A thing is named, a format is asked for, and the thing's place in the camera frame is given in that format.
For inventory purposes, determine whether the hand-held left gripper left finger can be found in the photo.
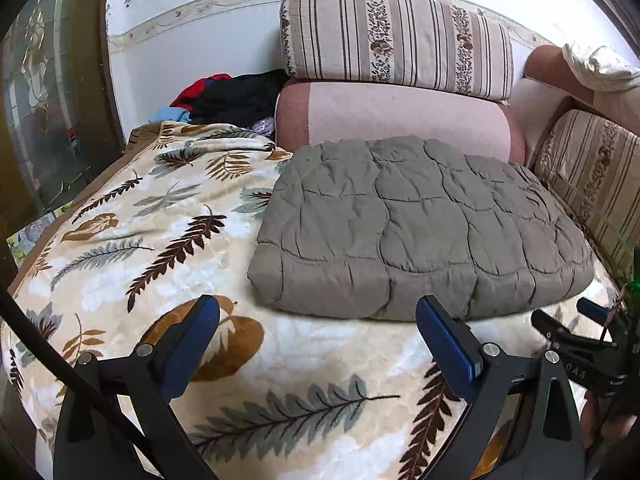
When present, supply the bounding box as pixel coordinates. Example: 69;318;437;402
52;294;221;480

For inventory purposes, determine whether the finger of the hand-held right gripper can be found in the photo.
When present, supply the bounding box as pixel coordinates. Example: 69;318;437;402
576;297;620;328
530;309;621;358

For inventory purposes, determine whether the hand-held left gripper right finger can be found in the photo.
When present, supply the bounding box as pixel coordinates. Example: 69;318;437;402
415;295;586;480

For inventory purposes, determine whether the grey quilted jacket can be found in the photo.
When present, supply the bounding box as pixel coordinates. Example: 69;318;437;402
247;136;597;322

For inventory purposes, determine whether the person's right hand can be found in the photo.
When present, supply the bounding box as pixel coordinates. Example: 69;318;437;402
581;392;640;458

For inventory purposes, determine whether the leaf print blanket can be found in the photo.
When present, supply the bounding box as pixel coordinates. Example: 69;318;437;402
0;121;628;480

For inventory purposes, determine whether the beige striped floral cushion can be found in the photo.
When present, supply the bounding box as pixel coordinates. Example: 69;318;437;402
534;109;640;283

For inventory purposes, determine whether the light blue cloth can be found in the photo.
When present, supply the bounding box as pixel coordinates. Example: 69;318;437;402
149;106;194;126

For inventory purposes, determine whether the brown pink cushion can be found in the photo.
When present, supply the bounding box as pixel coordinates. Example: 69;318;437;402
524;45;640;131

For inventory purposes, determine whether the white cloth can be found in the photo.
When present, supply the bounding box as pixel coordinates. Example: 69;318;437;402
561;41;640;95

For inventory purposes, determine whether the pink bolster cushion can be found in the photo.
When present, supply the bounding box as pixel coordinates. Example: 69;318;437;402
275;79;527;166

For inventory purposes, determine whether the black garment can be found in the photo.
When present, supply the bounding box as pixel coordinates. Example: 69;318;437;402
189;69;289;129

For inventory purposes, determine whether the red garment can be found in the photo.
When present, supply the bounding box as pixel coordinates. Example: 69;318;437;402
170;74;233;109

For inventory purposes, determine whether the patterned glass door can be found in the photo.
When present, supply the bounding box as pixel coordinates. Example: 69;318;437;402
0;0;127;246

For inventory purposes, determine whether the long striped floral cushion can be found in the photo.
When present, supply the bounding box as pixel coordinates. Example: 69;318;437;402
278;0;516;102

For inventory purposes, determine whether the black cable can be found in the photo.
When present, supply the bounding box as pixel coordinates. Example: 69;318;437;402
0;285;153;468

